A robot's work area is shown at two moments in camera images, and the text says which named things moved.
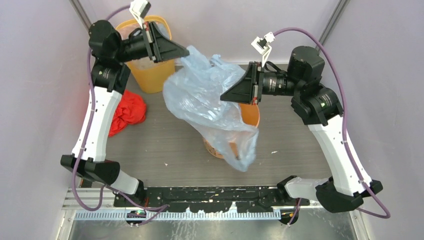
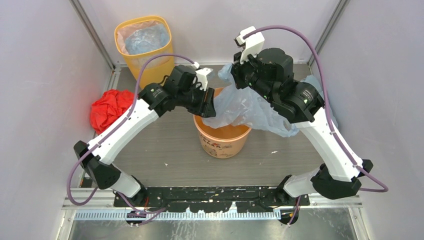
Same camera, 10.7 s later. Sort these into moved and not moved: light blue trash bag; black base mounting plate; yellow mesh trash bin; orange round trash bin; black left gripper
Moved: light blue trash bag; orange round trash bin; black left gripper
Not moved: black base mounting plate; yellow mesh trash bin
